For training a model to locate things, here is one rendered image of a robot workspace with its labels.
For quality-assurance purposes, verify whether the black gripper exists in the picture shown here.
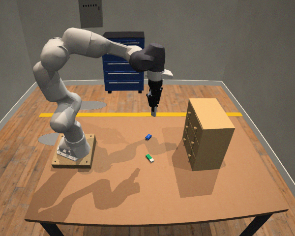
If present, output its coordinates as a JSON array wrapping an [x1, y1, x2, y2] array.
[[146, 79, 163, 117]]

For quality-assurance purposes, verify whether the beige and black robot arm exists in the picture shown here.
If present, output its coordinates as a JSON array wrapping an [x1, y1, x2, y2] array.
[[33, 28, 173, 162]]

